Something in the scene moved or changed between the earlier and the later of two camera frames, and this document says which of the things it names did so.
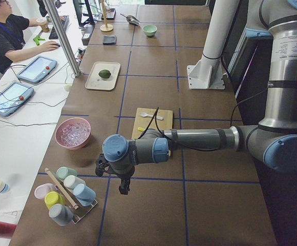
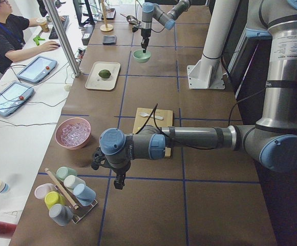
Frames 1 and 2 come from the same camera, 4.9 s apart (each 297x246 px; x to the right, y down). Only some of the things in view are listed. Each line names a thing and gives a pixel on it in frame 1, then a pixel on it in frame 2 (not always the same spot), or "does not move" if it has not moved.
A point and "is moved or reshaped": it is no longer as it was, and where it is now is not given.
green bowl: [149, 30] is moved or reshaped
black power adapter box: [87, 34] does not move
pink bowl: [73, 133] does not move
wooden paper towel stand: [106, 27] does not move
